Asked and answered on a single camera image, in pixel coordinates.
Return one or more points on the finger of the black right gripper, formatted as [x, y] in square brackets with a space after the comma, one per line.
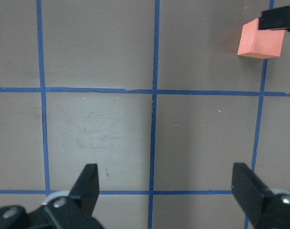
[275, 19]

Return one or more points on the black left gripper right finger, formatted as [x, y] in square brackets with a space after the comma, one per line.
[266, 208]

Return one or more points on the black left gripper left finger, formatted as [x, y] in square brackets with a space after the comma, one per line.
[74, 209]

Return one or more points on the orange foam cube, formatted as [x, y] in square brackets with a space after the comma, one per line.
[260, 44]

